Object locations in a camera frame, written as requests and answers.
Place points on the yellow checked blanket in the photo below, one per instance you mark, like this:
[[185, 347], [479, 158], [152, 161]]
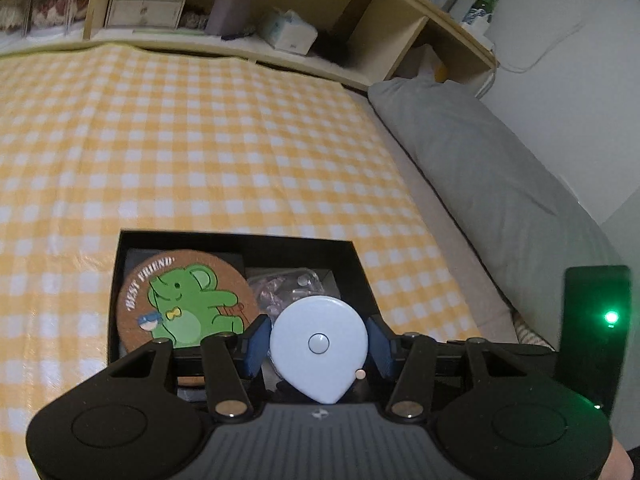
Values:
[[200, 135]]

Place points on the white tissue box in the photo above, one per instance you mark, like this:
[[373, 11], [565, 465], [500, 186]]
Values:
[[290, 35]]

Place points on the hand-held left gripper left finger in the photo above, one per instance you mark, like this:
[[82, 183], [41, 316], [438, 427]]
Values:
[[255, 345]]

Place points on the black fluffy item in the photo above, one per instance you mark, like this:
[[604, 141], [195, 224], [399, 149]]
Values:
[[332, 47]]

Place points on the clear case with cream doll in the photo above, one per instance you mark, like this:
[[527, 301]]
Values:
[[12, 12]]

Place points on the long wooden shelf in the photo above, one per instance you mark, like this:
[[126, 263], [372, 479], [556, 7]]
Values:
[[450, 30]]

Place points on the clear case with pink pieces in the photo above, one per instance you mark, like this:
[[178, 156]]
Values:
[[280, 285]]

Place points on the black gift box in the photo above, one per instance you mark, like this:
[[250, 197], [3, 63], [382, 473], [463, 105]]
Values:
[[235, 264]]

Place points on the grey pillow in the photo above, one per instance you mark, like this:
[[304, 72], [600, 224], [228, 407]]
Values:
[[475, 160]]

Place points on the green glass bottle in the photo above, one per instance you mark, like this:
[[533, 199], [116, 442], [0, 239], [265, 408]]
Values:
[[482, 7]]

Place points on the person's right forearm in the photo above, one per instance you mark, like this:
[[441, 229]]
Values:
[[620, 462]]

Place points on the black pen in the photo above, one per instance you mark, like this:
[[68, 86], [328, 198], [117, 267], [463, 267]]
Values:
[[235, 36]]

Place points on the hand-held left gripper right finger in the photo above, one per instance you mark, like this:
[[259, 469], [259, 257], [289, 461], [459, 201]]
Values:
[[378, 347]]

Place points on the purple cup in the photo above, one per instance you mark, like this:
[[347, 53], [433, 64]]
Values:
[[227, 10]]

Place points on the black cardboard box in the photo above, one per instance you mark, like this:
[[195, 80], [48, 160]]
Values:
[[300, 250]]

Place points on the white plastic bag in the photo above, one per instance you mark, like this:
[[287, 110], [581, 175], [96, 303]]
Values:
[[427, 60]]

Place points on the cream mini drawer organizer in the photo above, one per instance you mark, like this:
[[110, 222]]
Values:
[[145, 12]]

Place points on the white teardrop tape measure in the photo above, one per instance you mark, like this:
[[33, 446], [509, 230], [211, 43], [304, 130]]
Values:
[[320, 325]]

